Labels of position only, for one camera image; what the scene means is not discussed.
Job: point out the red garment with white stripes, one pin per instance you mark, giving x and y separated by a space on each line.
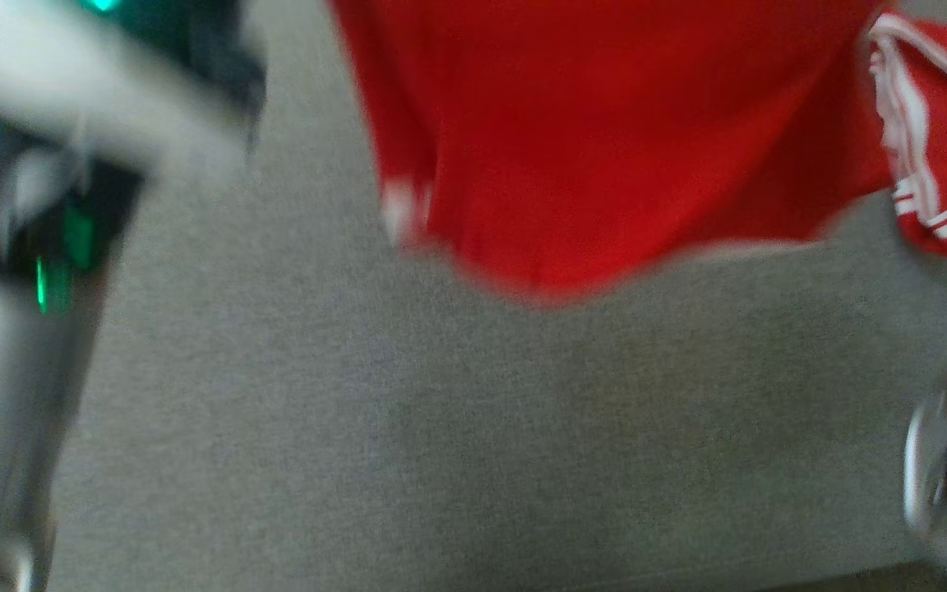
605 123

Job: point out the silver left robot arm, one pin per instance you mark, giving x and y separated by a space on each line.
5 386

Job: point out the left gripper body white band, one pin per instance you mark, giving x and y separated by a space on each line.
95 74

